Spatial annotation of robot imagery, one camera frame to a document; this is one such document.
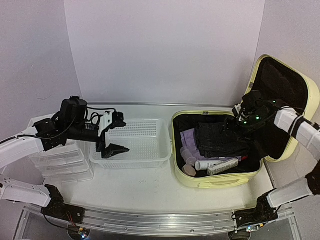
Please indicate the white lotion tube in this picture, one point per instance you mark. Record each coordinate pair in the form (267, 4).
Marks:
(202, 165)

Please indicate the lilac shirt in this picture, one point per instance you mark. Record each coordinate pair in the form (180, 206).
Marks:
(188, 141)

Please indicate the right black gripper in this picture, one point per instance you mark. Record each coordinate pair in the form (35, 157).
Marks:
(226, 127)

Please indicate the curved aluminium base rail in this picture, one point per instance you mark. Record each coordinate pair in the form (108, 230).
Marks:
(33, 224)

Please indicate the white perforated plastic basket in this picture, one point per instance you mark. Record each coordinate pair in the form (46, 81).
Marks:
(148, 141)

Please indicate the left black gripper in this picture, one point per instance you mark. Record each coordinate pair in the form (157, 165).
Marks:
(113, 149)

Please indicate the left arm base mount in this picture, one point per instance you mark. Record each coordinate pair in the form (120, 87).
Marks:
(58, 209)

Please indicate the white plastic drawer organizer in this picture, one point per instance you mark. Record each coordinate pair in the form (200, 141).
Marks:
(64, 164)

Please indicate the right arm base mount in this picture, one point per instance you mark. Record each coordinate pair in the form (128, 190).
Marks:
(261, 214)

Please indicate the clear plastic bottle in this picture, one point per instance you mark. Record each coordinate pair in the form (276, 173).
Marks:
(187, 156)

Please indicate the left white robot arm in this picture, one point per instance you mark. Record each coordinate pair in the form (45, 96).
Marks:
(71, 122)

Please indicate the white toothpaste box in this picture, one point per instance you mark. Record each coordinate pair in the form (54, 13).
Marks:
(222, 167)

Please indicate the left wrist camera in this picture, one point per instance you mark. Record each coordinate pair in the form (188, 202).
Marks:
(108, 118)

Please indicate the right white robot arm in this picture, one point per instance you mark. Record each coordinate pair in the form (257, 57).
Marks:
(293, 122)

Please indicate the black jeans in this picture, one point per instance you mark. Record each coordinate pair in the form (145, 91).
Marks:
(214, 141)

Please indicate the pale yellow hard-shell suitcase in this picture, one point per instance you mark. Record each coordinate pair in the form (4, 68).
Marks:
(259, 139)

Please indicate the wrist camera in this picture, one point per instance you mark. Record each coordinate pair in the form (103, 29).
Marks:
(239, 112)
(108, 118)

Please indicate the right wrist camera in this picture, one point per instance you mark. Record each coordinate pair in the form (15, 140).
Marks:
(239, 112)

